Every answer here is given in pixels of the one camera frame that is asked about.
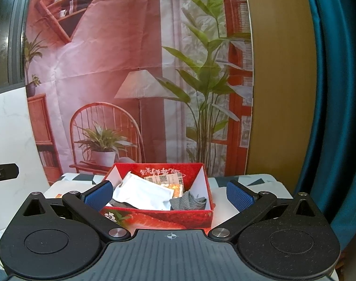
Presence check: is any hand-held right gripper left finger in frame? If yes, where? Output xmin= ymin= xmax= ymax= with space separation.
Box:
xmin=22 ymin=181 xmax=131 ymax=242

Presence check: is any black white patterned cloth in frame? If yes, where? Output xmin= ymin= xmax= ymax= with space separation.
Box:
xmin=58 ymin=173 xmax=272 ymax=186

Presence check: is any teal curtain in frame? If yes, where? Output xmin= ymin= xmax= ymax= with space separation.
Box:
xmin=293 ymin=0 xmax=356 ymax=240

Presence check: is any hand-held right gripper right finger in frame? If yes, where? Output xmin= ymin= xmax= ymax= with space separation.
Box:
xmin=208 ymin=180 xmax=317 ymax=242

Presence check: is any printed wall tapestry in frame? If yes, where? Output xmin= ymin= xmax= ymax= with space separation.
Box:
xmin=22 ymin=0 xmax=255 ymax=182

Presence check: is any dark window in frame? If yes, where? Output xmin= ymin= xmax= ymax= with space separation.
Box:
xmin=0 ymin=0 xmax=33 ymax=94

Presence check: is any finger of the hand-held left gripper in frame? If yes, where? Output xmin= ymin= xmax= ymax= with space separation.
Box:
xmin=0 ymin=163 xmax=20 ymax=189

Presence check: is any grey sock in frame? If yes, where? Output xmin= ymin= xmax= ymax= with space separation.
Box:
xmin=169 ymin=190 xmax=208 ymax=211
xmin=108 ymin=199 xmax=137 ymax=210

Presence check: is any red cardboard box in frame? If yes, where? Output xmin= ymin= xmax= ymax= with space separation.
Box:
xmin=100 ymin=162 xmax=215 ymax=230

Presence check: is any bear printed mat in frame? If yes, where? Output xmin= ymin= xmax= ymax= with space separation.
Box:
xmin=0 ymin=179 xmax=106 ymax=273

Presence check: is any white plastic pouch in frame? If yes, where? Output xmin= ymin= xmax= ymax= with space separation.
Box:
xmin=112 ymin=172 xmax=175 ymax=211

